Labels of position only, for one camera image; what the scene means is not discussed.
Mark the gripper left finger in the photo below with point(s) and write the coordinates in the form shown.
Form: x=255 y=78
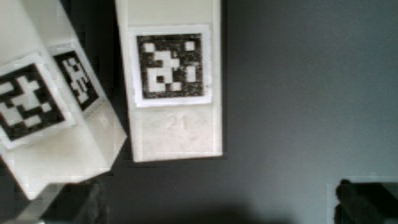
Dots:
x=70 y=204

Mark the white leg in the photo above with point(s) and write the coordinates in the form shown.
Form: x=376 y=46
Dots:
x=171 y=34
x=61 y=133

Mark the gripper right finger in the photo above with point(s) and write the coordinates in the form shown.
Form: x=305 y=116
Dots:
x=367 y=203

